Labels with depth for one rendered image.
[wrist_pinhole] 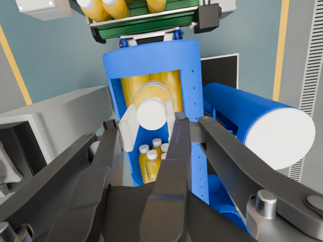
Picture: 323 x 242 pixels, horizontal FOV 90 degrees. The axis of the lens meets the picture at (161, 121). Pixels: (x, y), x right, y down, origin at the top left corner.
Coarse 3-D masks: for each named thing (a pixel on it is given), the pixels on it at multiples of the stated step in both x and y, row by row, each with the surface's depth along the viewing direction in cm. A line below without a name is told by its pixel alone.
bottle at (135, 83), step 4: (132, 76) 47; (136, 76) 47; (140, 76) 47; (144, 76) 48; (148, 76) 50; (128, 80) 49; (132, 80) 48; (136, 80) 48; (140, 80) 48; (144, 80) 48; (148, 80) 50; (128, 84) 50; (132, 84) 48; (136, 84) 48; (140, 84) 48; (132, 88) 49; (136, 88) 48; (132, 92) 50; (136, 92) 49; (132, 96) 50; (132, 100) 52
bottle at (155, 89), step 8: (152, 80) 33; (160, 80) 35; (144, 88) 24; (152, 88) 23; (160, 88) 24; (168, 88) 30; (136, 96) 24; (144, 96) 22; (152, 96) 22; (160, 96) 22; (168, 96) 23; (136, 104) 23
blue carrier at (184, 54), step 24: (120, 48) 37; (144, 48) 35; (168, 48) 36; (192, 48) 40; (120, 72) 39; (144, 72) 37; (192, 72) 41; (120, 96) 56; (192, 96) 42; (120, 120) 52; (192, 120) 44; (144, 144) 70; (192, 144) 46; (192, 168) 48; (192, 192) 51
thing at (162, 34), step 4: (160, 32) 50; (164, 32) 50; (136, 36) 51; (140, 36) 51; (144, 36) 51; (148, 36) 51; (152, 36) 51; (156, 36) 52; (160, 36) 51; (164, 36) 54; (136, 40) 53; (140, 40) 52; (144, 40) 52; (148, 40) 52; (152, 40) 52; (156, 40) 52; (160, 40) 52; (140, 44) 53
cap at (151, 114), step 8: (144, 104) 20; (152, 104) 20; (160, 104) 20; (144, 112) 20; (152, 112) 20; (160, 112) 20; (144, 120) 20; (152, 120) 20; (160, 120) 20; (152, 128) 21
